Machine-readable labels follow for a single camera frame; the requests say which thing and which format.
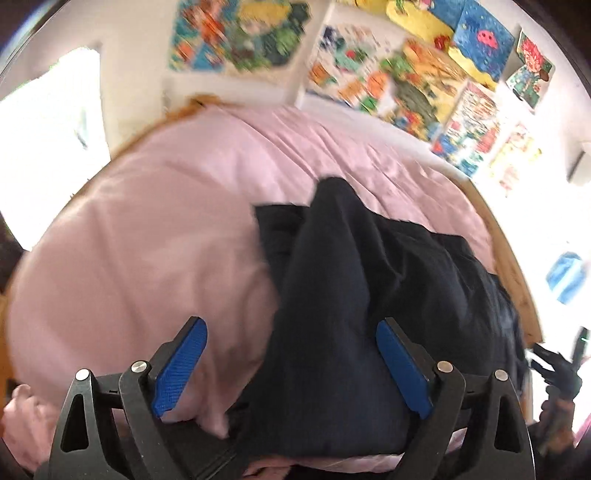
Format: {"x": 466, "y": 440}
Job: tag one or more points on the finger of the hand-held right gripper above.
{"x": 561, "y": 369}

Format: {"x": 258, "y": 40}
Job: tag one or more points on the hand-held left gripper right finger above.
{"x": 401, "y": 369}

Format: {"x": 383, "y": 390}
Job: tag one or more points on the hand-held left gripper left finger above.
{"x": 178, "y": 369}

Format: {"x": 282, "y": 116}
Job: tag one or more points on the dark navy garment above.
{"x": 346, "y": 277}

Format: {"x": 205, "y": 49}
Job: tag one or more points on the person's right hand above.
{"x": 556, "y": 424}

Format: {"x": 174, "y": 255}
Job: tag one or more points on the blue box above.
{"x": 565, "y": 277}

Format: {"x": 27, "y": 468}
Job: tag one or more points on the pink bed sheet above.
{"x": 161, "y": 230}

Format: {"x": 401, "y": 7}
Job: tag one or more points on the white air conditioner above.
{"x": 581, "y": 161}

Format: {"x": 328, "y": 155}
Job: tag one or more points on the dark curtain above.
{"x": 9, "y": 258}

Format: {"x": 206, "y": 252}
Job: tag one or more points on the bright window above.
{"x": 46, "y": 147}

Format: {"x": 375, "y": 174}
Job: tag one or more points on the wooden bed frame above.
{"x": 508, "y": 258}

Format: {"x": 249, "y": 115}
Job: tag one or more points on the pale yellow wall poster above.
{"x": 515, "y": 157}

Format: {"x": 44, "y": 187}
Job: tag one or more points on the red and blue wall poster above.
{"x": 471, "y": 129}

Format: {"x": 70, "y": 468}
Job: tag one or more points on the red haired figure wall picture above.
{"x": 531, "y": 71}

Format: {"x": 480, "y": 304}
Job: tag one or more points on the orange and green wall poster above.
{"x": 429, "y": 87}

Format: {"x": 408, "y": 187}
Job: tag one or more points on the white colourful map wall poster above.
{"x": 351, "y": 64}

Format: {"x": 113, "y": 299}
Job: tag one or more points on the blue jellyfish wall picture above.
{"x": 482, "y": 41}

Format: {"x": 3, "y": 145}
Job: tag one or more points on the colourful hexagon wall poster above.
{"x": 240, "y": 37}

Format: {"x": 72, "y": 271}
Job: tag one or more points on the yellow and blue wall poster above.
{"x": 411, "y": 16}

